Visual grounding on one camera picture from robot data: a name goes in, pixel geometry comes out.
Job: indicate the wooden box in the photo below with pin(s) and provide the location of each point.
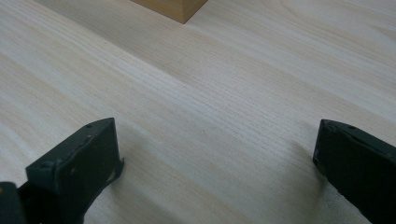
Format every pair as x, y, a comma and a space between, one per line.
174, 7

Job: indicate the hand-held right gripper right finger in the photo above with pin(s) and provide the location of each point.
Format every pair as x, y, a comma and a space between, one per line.
358, 168

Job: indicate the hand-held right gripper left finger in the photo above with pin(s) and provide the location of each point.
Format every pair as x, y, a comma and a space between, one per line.
77, 161

